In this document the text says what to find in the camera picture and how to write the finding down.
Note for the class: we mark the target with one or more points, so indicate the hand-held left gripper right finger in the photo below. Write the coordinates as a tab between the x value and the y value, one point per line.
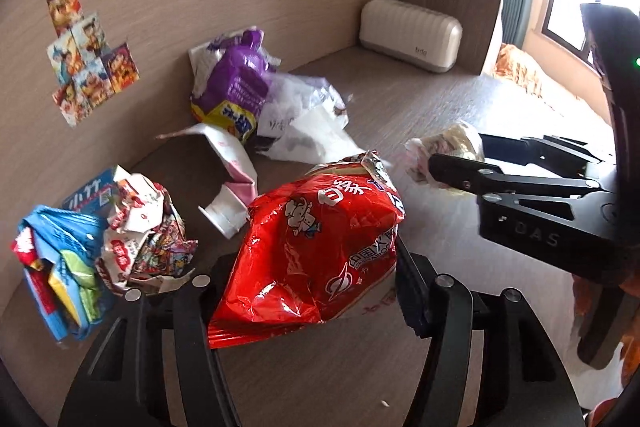
412	297

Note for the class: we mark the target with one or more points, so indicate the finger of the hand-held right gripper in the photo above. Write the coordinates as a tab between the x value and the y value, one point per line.
530	217
545	154

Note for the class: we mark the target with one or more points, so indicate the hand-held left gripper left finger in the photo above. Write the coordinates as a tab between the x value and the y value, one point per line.
192	307

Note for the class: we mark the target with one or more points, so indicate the beige wrapper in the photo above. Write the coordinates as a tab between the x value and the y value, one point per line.
450	139

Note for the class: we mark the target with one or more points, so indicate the red snack bag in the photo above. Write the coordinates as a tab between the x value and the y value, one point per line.
300	257

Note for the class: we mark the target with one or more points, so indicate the orange patterned blanket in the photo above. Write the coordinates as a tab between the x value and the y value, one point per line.
520	72

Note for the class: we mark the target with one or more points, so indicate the crumpled colourful paper wrapper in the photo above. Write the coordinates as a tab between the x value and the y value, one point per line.
145	232

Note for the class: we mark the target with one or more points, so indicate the blue snack packet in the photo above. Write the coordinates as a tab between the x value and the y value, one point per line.
55	247

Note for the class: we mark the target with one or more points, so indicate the blue white paper box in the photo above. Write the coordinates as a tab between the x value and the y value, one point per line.
82	202

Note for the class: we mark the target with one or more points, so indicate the white pink torn wrapper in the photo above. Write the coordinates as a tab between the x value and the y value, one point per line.
225	152

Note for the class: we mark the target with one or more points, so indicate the beige ribbed box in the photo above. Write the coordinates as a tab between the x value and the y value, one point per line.
410	32

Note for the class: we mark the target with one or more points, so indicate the white plastic bag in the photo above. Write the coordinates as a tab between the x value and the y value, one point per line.
305	127

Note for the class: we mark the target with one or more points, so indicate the purple snack bag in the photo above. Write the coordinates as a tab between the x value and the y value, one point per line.
235	77

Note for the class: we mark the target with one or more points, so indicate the cluster of cartoon wall stickers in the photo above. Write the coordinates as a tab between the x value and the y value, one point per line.
90	57

